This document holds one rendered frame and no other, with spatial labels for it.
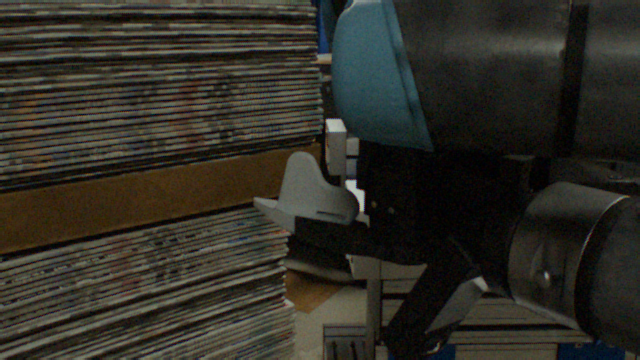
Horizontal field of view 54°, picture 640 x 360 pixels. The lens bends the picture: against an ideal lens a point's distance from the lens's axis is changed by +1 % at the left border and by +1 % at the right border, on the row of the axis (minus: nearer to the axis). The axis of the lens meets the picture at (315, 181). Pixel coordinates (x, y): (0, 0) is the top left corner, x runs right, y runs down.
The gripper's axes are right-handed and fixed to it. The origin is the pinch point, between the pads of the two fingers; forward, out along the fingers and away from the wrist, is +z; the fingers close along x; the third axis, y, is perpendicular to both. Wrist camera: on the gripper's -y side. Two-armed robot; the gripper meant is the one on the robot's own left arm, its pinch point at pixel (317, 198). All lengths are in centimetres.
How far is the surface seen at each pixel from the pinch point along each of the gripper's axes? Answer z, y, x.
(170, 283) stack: 7.9, -7.7, 9.7
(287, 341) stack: 7.7, -17.4, -2.4
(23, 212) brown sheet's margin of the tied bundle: 7.8, 1.0, 20.5
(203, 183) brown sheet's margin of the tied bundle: 7.2, 0.8, 6.5
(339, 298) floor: 116, -85, -104
